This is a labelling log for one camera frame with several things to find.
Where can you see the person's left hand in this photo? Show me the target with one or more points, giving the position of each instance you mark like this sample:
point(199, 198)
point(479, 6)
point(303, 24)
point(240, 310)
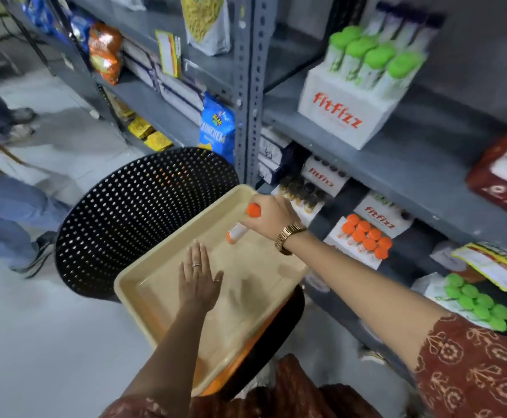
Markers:
point(199, 287)

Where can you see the person's right hand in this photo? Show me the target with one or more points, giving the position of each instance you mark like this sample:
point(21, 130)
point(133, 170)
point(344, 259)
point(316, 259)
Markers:
point(273, 217)

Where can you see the orange cap tube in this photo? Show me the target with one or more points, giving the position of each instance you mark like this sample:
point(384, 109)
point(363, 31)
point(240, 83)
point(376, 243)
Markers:
point(236, 232)

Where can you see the beige plastic tray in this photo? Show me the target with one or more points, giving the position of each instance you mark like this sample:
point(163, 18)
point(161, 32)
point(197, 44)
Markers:
point(236, 309)

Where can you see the red fitfizz display stand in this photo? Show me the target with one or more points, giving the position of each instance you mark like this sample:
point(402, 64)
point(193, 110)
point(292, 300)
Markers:
point(497, 191)

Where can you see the person's left forearm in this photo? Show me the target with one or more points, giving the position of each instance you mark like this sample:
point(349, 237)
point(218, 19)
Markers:
point(171, 356)

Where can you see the person's right forearm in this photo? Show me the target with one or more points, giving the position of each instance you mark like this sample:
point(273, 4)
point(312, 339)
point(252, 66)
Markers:
point(358, 291)

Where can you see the stack of flat white boxes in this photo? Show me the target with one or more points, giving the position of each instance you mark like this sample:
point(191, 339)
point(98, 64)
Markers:
point(275, 152)

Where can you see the row of white blue boxes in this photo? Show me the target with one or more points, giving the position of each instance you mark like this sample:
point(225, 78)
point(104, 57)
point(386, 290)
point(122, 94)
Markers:
point(179, 100)

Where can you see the yellow red shelf tag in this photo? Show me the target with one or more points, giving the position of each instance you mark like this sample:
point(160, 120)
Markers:
point(168, 54)

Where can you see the gold wristwatch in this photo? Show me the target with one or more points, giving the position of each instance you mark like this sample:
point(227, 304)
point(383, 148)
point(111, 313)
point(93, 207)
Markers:
point(288, 235)

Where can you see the white tube carton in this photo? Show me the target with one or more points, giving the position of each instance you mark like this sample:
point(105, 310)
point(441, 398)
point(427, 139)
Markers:
point(345, 252)
point(305, 216)
point(379, 217)
point(432, 296)
point(323, 178)
point(345, 117)

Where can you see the group of short brown-capped tubes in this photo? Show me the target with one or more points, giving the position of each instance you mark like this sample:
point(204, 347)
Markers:
point(301, 191)

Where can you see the black perforated chair orange seat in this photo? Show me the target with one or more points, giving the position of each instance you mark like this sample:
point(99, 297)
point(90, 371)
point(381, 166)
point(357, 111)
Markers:
point(140, 213)

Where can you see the group of short orange-capped tubes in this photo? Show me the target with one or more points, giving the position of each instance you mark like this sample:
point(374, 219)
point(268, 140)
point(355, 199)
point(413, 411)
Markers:
point(366, 239)

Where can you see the blue snack bag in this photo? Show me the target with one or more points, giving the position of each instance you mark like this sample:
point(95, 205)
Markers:
point(216, 126)

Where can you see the yellow packet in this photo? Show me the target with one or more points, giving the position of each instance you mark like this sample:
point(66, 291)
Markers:
point(158, 142)
point(140, 128)

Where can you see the group of short green-capped tubes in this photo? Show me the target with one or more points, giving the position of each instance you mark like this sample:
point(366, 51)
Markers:
point(379, 56)
point(475, 300)

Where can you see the green white noodle bag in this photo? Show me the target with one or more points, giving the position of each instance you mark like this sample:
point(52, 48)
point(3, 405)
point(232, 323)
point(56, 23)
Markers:
point(203, 21)

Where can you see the small yellow price tag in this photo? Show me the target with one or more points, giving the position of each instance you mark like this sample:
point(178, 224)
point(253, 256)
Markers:
point(493, 267)

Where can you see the grey metal snack rack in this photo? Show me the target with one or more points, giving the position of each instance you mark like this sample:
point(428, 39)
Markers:
point(158, 17)

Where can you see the orange snack bag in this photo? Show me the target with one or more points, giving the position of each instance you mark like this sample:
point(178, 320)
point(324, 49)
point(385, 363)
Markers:
point(105, 52)

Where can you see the group of short purple-capped tubes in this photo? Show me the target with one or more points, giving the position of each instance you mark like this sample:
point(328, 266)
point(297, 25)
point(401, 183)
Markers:
point(410, 26)

